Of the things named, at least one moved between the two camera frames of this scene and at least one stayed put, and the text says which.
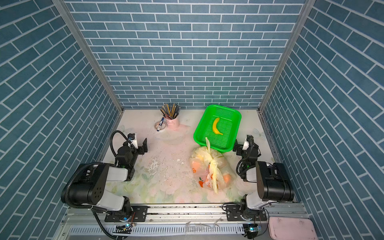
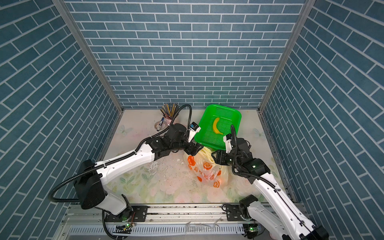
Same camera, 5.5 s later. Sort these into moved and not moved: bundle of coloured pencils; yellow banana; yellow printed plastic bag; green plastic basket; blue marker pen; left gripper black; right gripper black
Moved: right gripper black; yellow printed plastic bag; left gripper black
Not moved: green plastic basket; bundle of coloured pencils; blue marker pen; yellow banana
